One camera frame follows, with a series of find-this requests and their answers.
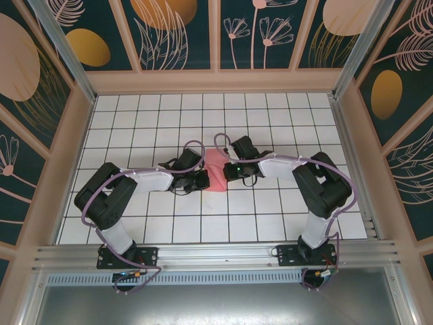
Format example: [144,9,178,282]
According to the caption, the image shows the pink cloth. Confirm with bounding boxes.
[205,148,227,194]

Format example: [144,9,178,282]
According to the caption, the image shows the wall panel large pale oval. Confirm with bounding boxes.
[0,0,75,153]

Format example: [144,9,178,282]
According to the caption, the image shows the wall panel pale circle leaves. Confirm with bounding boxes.
[296,0,371,70]

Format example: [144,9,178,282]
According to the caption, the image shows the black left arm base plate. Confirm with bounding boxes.
[97,246,159,270]

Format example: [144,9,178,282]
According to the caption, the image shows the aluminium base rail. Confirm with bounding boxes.
[32,240,402,272]

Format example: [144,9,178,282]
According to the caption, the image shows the aluminium corner post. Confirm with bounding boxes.
[333,0,388,99]
[26,0,97,102]

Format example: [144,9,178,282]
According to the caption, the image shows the grey slotted cable duct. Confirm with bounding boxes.
[45,272,305,287]

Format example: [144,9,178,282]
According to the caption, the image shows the small circuit board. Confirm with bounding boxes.
[112,269,143,284]
[313,269,341,282]

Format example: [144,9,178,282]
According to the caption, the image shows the grey metal sheet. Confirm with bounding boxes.
[33,284,403,325]

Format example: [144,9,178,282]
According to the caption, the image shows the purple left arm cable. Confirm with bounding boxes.
[83,138,207,295]

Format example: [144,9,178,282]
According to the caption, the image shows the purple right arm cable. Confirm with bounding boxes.
[214,133,359,292]

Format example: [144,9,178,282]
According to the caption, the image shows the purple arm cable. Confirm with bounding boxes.
[214,133,359,292]
[83,138,207,295]

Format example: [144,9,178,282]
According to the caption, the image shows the wall panel orange circle leaves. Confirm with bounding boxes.
[116,0,213,72]

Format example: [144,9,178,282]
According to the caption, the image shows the aluminium side rail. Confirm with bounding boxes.
[329,96,385,241]

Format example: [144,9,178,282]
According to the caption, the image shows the wall panel pink leaf outlines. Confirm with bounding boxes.
[384,125,433,243]

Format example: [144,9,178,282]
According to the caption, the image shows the wall panel orange oval fern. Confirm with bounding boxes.
[357,0,433,148]

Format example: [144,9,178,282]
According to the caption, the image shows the wall panel pink flowers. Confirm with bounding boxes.
[216,0,309,72]

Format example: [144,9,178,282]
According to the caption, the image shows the wall panel small orange oval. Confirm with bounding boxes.
[40,0,136,72]

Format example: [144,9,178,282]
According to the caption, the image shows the wall panel single flower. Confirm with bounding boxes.
[0,108,48,238]

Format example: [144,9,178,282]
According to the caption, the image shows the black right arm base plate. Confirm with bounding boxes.
[276,244,339,268]

